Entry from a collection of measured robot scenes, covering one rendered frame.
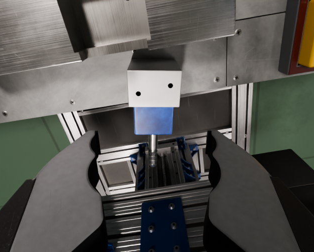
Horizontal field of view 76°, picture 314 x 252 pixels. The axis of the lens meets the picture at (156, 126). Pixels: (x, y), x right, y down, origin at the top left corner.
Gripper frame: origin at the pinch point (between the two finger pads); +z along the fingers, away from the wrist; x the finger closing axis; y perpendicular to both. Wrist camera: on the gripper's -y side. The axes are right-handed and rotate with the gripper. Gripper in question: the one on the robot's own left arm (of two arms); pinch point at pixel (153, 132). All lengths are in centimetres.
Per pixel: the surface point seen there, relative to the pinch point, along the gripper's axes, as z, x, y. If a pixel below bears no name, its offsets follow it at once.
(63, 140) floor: 92, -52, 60
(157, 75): 7.3, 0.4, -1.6
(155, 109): 8.6, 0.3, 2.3
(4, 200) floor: 92, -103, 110
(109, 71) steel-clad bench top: 12.7, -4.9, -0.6
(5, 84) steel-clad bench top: 12.6, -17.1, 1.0
